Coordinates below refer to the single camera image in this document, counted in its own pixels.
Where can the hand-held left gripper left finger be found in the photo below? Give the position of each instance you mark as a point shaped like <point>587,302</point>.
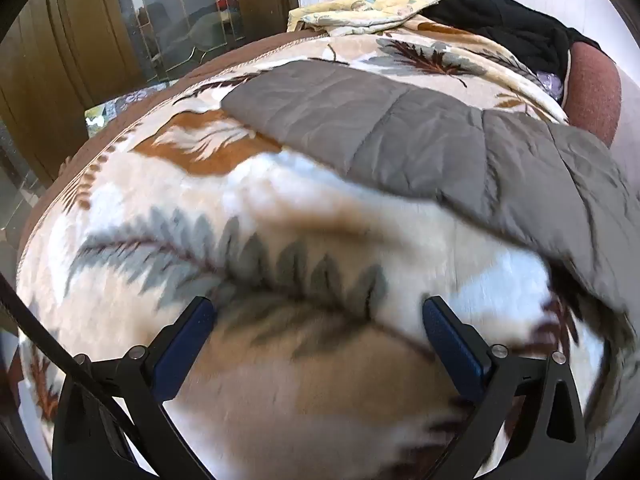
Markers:
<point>185,345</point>

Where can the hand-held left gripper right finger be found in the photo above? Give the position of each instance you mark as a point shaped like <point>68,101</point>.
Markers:
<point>450,350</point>

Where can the grey padded jacket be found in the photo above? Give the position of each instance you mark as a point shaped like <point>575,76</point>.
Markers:
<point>425,145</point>

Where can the leaf print fleece blanket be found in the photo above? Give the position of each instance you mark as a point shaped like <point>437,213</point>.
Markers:
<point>300,240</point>

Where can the green floral cloth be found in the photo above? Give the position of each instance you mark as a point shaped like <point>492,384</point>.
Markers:
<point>100,115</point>

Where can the clear plastic wrapper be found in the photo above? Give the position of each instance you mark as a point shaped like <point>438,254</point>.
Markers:
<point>550,85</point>

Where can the pink sofa cushion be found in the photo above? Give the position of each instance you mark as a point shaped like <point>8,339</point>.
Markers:
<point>595,90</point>

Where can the wooden door with stained glass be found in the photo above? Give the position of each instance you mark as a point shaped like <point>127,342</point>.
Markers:
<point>75,35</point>

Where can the black garment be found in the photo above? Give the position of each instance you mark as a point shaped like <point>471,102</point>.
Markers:
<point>510,25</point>

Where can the yellow patterned pillow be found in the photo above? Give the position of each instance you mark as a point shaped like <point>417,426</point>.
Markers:
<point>360,10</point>

